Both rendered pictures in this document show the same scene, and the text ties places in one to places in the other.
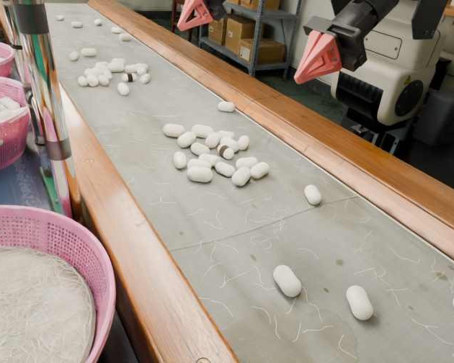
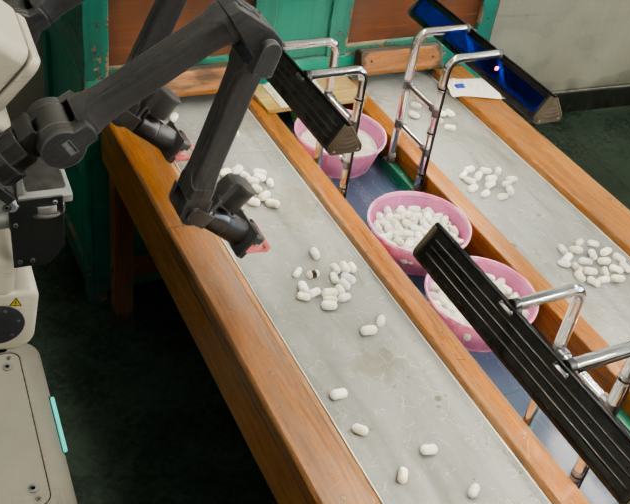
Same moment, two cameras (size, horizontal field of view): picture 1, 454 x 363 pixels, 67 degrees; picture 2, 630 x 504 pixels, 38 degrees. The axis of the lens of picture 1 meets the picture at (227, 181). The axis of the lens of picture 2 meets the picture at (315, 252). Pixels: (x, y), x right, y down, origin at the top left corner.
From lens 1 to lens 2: 2.62 m
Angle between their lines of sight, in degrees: 107
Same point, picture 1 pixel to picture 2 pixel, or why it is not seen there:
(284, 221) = not seen: hidden behind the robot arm
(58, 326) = (310, 140)
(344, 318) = not seen: hidden behind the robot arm
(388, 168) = (149, 156)
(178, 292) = (275, 128)
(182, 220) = (270, 159)
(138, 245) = (289, 140)
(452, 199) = (132, 139)
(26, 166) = not seen: hidden behind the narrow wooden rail
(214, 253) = (258, 147)
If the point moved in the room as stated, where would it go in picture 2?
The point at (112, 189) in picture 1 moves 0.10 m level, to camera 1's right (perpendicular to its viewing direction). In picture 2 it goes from (302, 161) to (266, 153)
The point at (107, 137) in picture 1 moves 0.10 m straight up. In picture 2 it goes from (315, 208) to (320, 175)
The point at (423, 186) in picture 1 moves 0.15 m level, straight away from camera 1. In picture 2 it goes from (140, 145) to (92, 163)
